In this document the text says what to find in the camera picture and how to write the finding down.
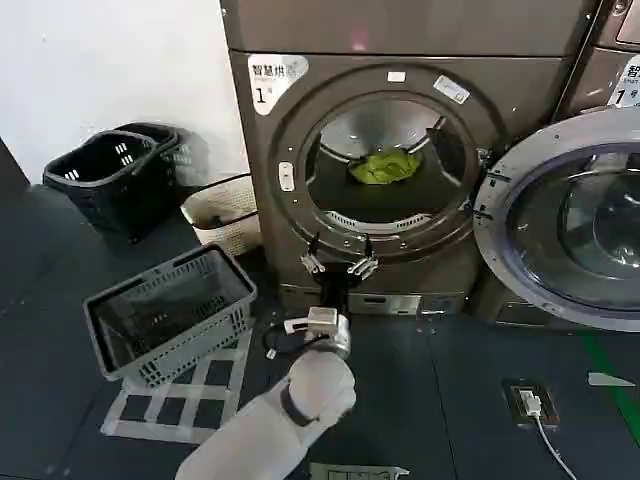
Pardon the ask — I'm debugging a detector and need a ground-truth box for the round glass dryer door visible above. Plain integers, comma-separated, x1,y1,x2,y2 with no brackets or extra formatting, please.
471,106,640,334

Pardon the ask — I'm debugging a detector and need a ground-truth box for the green cloth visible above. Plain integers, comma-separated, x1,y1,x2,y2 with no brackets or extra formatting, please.
348,149,423,187

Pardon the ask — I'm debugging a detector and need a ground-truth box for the white plug with cable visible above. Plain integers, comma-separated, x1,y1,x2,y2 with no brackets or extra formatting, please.
518,389,579,480

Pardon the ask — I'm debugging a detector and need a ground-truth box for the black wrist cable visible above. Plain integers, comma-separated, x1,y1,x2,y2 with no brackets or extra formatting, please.
263,323,312,360

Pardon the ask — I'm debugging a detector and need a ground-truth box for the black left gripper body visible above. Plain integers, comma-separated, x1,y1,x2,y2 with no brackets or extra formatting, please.
312,268,360,316

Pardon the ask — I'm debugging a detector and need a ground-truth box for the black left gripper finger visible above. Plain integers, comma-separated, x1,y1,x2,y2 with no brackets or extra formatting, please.
347,233,380,276
299,231,329,276

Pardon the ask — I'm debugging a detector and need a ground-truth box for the black plastic basket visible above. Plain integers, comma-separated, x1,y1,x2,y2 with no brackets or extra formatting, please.
42,130,177,245
114,121,211,190

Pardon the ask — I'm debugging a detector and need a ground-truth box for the white woven basket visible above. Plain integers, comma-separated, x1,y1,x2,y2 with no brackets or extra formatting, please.
179,173,266,258

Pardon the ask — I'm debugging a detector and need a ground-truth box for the grey neighbouring dryer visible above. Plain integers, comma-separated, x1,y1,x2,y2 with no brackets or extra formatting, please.
492,0,640,334

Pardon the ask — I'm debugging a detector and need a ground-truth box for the white tape grid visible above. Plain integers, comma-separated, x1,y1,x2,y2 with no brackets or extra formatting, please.
101,328,254,445

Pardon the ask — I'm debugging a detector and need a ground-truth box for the green floor tape stripe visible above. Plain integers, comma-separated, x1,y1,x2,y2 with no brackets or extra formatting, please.
579,329,640,444

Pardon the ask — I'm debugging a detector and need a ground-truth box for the dark floor socket box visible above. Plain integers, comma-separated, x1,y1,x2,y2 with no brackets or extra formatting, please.
501,379,561,427

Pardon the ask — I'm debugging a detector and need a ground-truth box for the white tape strip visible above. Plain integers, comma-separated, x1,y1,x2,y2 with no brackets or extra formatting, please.
588,371,636,387

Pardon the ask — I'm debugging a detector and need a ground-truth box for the grey plastic laundry basket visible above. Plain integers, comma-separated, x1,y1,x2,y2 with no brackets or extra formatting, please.
82,243,259,389

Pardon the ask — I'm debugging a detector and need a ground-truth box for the grey dryer with open drum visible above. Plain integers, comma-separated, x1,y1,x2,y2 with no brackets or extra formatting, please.
219,0,604,319

